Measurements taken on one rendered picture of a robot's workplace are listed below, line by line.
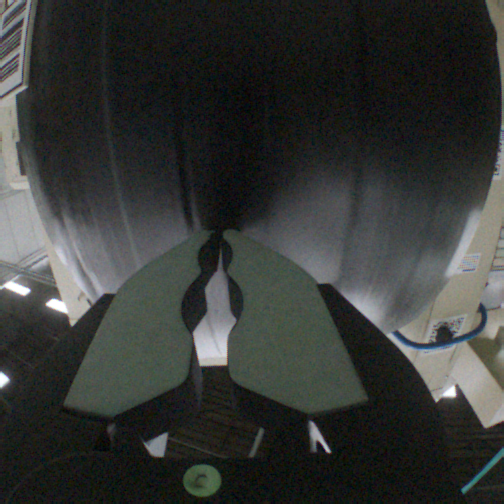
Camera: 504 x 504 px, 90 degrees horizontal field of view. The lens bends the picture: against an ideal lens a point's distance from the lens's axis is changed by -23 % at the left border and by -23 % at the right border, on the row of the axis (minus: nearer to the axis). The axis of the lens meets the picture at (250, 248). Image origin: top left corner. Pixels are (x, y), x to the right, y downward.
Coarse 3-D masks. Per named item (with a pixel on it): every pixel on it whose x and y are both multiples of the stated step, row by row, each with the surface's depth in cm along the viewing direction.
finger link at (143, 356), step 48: (192, 240) 11; (144, 288) 9; (192, 288) 9; (96, 336) 7; (144, 336) 7; (192, 336) 7; (96, 384) 6; (144, 384) 6; (192, 384) 7; (144, 432) 6
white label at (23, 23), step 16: (16, 0) 9; (32, 0) 9; (0, 16) 10; (16, 16) 10; (32, 16) 9; (0, 32) 10; (16, 32) 10; (32, 32) 10; (0, 48) 10; (16, 48) 10; (0, 64) 11; (16, 64) 10; (0, 80) 11; (16, 80) 10; (0, 96) 11
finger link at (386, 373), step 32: (320, 288) 9; (352, 320) 7; (352, 352) 7; (384, 352) 7; (384, 384) 6; (416, 384) 6; (352, 416) 5; (384, 416) 5; (416, 416) 5; (320, 448) 5; (352, 448) 5; (384, 448) 5; (416, 448) 4; (448, 448) 4; (416, 480) 4; (448, 480) 4
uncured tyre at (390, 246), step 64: (64, 0) 9; (128, 0) 9; (192, 0) 9; (256, 0) 9; (320, 0) 9; (384, 0) 9; (448, 0) 9; (64, 64) 10; (128, 64) 10; (192, 64) 10; (256, 64) 10; (320, 64) 10; (384, 64) 10; (448, 64) 10; (64, 128) 11; (128, 128) 11; (192, 128) 11; (256, 128) 11; (320, 128) 11; (384, 128) 11; (448, 128) 11; (64, 192) 12; (128, 192) 12; (192, 192) 12; (256, 192) 13; (320, 192) 13; (384, 192) 13; (448, 192) 13; (64, 256) 17; (128, 256) 14; (320, 256) 15; (384, 256) 15; (448, 256) 16; (384, 320) 20
